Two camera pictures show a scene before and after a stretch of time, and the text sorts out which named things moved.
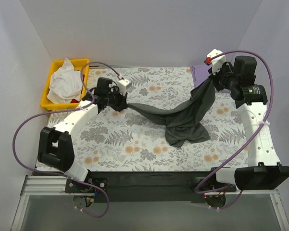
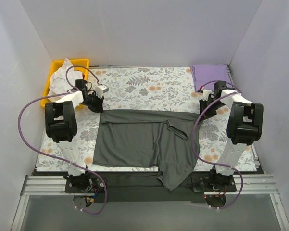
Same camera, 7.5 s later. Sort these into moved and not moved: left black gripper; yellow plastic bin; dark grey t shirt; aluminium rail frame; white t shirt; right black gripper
Moved: dark grey t shirt; left black gripper; right black gripper
Not moved: yellow plastic bin; aluminium rail frame; white t shirt
